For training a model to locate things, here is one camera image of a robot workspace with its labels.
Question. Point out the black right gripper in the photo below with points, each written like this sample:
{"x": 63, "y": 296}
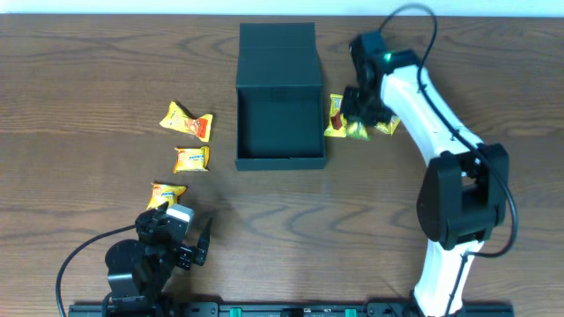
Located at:
{"x": 349, "y": 111}

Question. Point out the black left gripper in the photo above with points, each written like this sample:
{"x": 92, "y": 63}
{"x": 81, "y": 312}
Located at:
{"x": 145, "y": 221}

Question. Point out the green yellow snack packet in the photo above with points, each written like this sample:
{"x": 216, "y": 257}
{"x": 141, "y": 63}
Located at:
{"x": 357, "y": 130}

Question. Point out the yellow chocolate wafer packet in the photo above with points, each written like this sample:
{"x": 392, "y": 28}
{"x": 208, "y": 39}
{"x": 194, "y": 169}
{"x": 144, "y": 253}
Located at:
{"x": 337, "y": 122}

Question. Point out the yellow chocolate snack packet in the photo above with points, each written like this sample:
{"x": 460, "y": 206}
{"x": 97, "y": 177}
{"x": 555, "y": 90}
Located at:
{"x": 390, "y": 127}

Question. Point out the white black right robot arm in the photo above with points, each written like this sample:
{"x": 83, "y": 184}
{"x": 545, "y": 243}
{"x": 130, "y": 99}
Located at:
{"x": 463, "y": 194}

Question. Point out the yellow biscuit packet near gripper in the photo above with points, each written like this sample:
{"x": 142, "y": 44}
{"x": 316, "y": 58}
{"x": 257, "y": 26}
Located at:
{"x": 164, "y": 193}

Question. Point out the dark green open box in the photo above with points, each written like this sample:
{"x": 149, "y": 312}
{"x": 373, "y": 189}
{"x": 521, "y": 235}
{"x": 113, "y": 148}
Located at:
{"x": 279, "y": 86}

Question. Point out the yellow biscuit snack packet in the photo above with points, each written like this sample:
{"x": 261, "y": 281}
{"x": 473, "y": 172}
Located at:
{"x": 192, "y": 159}

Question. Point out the yellow orange snack packet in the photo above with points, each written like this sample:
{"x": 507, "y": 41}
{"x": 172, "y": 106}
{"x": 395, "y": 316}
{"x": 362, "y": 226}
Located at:
{"x": 179, "y": 120}

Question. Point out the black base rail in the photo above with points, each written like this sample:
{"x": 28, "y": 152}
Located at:
{"x": 291, "y": 309}

